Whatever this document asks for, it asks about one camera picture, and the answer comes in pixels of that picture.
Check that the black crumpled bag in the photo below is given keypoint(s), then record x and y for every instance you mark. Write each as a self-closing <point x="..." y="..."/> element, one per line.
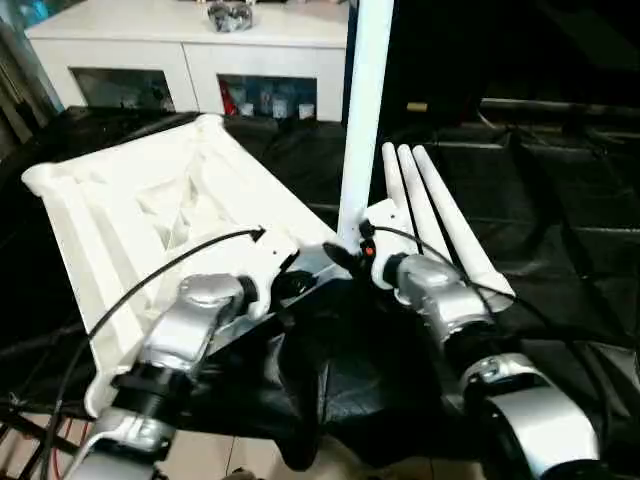
<point x="230" y="14"/>

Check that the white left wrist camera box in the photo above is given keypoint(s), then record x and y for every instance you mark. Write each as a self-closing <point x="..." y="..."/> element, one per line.
<point x="265" y="260"/>

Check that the red bottle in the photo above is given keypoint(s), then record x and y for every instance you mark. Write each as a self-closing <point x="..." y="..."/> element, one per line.
<point x="227" y="100"/>

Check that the dark low shelf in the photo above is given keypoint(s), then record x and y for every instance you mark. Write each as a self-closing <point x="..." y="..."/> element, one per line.
<point x="560" y="108"/>

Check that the black stand frame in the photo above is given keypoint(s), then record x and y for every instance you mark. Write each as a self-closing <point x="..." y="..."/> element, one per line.
<point x="30" y="430"/>

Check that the white cabinet with glass doors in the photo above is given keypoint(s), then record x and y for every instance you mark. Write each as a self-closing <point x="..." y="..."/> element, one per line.
<point x="120" y="30"/>

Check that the small tan label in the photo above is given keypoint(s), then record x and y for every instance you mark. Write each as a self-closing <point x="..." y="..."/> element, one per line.
<point x="417" y="107"/>

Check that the white plastic table leg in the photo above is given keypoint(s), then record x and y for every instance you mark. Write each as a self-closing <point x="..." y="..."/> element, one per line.
<point x="395" y="180"/>
<point x="425" y="205"/>
<point x="465" y="235"/>
<point x="365" y="110"/>

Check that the black work mat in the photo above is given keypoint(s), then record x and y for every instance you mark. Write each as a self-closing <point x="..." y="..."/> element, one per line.
<point x="430" y="380"/>

